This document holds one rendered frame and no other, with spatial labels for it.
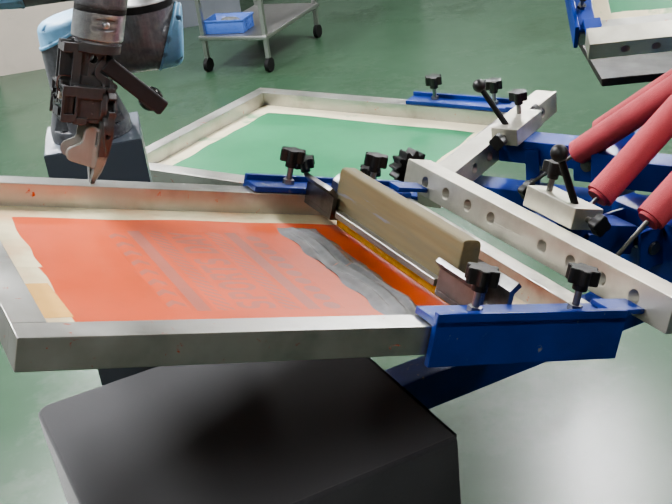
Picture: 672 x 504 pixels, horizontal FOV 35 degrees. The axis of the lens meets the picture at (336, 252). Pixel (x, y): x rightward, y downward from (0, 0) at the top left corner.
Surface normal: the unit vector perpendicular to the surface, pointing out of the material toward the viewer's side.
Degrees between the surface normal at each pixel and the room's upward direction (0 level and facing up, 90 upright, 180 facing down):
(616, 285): 71
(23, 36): 90
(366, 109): 90
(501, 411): 0
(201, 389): 0
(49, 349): 90
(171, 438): 0
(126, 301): 18
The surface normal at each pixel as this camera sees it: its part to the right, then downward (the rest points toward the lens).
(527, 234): -0.88, -0.01
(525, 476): -0.12, -0.90
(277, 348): 0.45, 0.34
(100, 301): 0.17, -0.94
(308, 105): -0.55, 0.42
